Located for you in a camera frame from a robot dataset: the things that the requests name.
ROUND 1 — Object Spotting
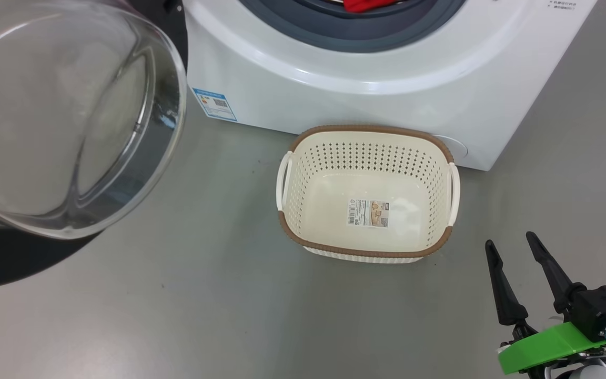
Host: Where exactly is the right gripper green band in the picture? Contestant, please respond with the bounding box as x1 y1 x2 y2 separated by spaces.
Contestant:
484 232 606 379

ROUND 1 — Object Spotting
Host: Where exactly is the round glass washing machine door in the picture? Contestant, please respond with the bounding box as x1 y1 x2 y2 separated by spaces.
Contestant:
0 0 189 288

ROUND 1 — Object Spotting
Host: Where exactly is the red and white garment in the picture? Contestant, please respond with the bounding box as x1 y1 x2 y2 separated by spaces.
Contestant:
342 0 407 13

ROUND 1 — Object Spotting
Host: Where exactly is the white printed product label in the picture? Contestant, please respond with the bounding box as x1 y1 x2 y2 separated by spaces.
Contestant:
347 198 390 229

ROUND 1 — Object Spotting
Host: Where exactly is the white front-load washing machine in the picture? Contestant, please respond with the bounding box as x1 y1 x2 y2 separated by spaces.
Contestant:
183 0 598 172

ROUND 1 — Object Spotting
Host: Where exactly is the cream perforated laundry basket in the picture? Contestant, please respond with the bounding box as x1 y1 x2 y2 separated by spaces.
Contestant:
276 125 461 264

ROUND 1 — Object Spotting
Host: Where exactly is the round white filter cover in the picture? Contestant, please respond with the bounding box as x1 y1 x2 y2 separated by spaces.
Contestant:
432 134 469 164

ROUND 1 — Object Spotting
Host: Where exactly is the blue energy label sticker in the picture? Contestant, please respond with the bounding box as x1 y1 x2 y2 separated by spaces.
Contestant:
193 87 239 123

